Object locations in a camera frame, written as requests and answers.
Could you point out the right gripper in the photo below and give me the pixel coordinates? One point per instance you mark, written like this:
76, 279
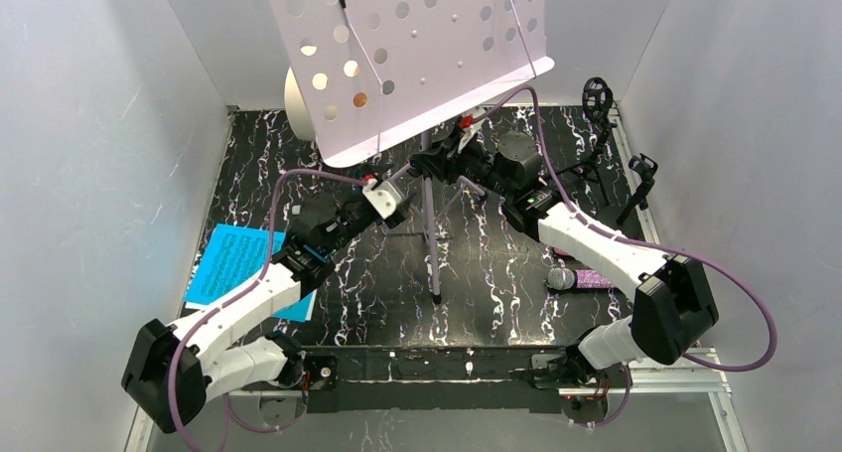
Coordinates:
445, 161

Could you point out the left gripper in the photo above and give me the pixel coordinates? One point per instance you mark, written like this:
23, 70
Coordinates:
397, 215

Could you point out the silver tripod music stand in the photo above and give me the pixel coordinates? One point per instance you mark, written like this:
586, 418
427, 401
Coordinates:
375, 73

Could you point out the blue sheet music page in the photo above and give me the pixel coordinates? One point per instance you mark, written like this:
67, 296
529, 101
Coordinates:
232, 255

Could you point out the pink microphone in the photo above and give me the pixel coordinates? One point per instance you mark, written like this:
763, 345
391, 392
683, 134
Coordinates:
562, 253

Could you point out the blue mesh microphone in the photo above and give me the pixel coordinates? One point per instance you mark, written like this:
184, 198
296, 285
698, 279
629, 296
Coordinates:
566, 279

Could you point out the black round-base mic stand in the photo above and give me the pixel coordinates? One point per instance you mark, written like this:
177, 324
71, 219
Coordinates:
616, 216

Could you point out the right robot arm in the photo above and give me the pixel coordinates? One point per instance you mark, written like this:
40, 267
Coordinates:
672, 302

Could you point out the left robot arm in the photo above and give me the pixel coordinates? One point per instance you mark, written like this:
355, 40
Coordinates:
174, 369

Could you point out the cream and orange drum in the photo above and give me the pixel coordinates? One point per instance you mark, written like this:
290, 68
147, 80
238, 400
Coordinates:
296, 110

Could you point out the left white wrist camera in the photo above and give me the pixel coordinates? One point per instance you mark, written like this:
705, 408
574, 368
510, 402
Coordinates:
383, 196

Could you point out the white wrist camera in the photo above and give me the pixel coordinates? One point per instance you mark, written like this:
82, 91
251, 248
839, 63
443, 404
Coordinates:
468, 128
383, 196

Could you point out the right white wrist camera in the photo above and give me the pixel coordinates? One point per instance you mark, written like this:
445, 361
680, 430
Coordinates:
468, 128

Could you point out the aluminium frame rail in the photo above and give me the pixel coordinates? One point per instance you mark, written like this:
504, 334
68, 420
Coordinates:
325, 379

